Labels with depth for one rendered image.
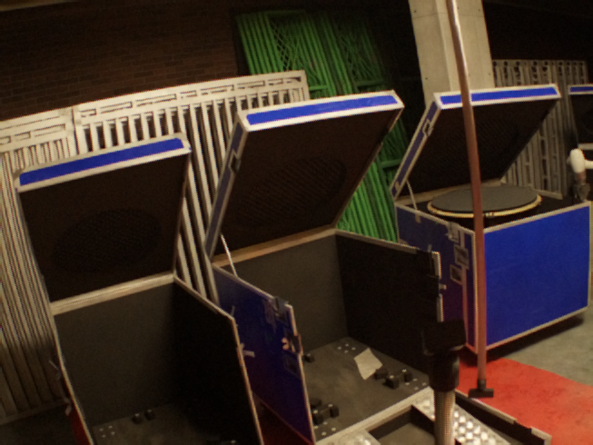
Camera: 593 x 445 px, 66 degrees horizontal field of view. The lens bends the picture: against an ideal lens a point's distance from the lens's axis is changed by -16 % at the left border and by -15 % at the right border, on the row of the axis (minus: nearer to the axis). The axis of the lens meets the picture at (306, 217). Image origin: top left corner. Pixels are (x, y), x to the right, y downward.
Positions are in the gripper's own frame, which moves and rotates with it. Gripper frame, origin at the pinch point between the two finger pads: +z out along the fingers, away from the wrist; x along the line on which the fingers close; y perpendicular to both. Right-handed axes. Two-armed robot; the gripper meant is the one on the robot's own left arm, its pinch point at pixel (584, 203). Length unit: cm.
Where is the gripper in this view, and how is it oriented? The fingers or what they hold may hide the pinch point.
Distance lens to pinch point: 375.7
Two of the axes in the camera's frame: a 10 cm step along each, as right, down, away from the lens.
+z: 1.8, 9.8, 0.4
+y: 2.2, 0.0, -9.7
